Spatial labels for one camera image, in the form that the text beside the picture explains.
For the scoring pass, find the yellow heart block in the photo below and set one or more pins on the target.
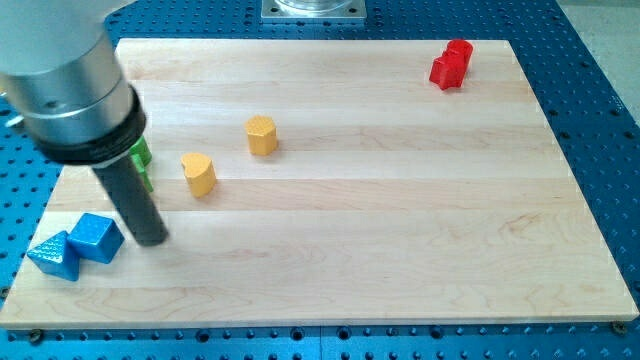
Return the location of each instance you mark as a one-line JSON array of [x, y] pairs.
[[199, 173]]

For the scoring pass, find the blue triangle block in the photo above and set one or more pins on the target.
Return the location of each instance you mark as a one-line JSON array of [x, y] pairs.
[[56, 257]]

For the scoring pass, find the yellow hexagon block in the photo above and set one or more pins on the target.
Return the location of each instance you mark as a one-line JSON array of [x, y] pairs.
[[262, 135]]

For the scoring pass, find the green block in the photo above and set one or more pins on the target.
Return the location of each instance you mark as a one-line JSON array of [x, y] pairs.
[[142, 157]]

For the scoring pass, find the light wooden board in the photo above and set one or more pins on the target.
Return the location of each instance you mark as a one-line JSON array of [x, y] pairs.
[[388, 200]]

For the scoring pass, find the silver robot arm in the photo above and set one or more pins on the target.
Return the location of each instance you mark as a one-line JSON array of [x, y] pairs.
[[60, 72]]

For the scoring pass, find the red star block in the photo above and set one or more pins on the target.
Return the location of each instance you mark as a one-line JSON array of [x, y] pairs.
[[448, 71]]

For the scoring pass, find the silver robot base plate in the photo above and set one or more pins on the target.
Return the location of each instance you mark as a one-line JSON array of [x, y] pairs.
[[276, 11]]

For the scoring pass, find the red round block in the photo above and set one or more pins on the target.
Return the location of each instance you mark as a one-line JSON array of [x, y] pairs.
[[459, 48]]

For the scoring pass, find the blue cube block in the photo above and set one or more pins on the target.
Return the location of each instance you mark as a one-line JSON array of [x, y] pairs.
[[96, 238]]

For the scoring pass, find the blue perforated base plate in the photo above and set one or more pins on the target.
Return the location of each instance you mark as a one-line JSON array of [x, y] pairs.
[[597, 131]]

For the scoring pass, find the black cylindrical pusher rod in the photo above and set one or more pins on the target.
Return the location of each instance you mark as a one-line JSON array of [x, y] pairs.
[[127, 192]]

